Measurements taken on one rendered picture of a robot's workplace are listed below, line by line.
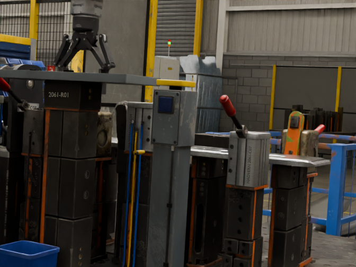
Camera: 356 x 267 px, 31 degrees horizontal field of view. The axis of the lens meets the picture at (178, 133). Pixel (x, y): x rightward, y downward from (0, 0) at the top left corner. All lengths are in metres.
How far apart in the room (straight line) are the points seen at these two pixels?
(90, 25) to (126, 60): 3.35
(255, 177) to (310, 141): 0.36
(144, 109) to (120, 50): 3.63
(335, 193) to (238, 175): 1.95
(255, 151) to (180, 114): 0.20
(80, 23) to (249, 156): 0.69
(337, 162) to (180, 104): 2.10
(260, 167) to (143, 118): 0.30
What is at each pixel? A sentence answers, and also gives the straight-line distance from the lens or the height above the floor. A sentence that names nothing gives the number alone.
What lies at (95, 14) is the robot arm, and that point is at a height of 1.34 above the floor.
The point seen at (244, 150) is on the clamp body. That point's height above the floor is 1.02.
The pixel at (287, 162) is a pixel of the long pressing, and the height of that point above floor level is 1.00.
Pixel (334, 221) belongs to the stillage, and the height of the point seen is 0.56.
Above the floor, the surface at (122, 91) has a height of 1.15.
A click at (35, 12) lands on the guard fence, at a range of 6.43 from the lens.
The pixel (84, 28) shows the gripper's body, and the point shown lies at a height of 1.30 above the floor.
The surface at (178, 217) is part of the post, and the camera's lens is 1.33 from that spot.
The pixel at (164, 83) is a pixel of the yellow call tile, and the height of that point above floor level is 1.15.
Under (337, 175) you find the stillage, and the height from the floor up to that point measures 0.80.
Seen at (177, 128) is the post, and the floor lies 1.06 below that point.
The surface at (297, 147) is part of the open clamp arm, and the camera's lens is 1.70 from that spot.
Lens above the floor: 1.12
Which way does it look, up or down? 3 degrees down
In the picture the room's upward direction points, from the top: 3 degrees clockwise
